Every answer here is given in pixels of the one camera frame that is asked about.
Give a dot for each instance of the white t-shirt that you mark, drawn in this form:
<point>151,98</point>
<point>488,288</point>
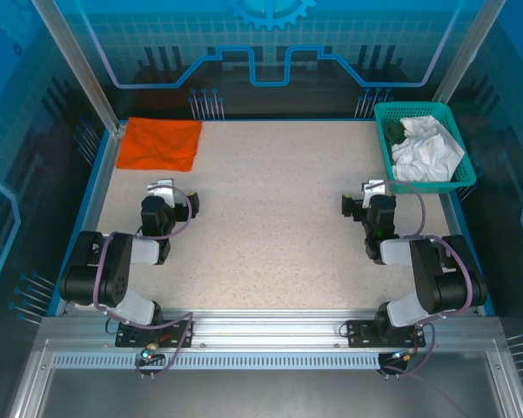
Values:
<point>426,152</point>

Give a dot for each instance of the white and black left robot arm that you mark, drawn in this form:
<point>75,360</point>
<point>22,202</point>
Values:
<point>113,278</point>

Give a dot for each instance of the orange folded t-shirt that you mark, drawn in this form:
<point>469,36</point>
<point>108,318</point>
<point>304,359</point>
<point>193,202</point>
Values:
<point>156,143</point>

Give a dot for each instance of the dark green t-shirt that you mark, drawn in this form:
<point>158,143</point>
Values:
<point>393,132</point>

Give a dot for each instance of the teal plastic mesh basket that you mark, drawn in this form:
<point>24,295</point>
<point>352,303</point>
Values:
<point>457,180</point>

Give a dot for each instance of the small connector with green light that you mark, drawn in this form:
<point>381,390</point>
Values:
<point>404,356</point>
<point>148,353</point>

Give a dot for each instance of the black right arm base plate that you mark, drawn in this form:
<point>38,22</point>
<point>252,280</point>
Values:
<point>359,333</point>

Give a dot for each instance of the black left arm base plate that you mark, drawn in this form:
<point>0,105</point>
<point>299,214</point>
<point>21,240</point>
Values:
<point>130,335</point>

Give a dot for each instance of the aluminium front frame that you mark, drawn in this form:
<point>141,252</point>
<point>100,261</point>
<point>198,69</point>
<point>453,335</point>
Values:
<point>265,331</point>

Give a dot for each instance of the aluminium corner post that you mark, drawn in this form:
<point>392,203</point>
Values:
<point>466,52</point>
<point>87,69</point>

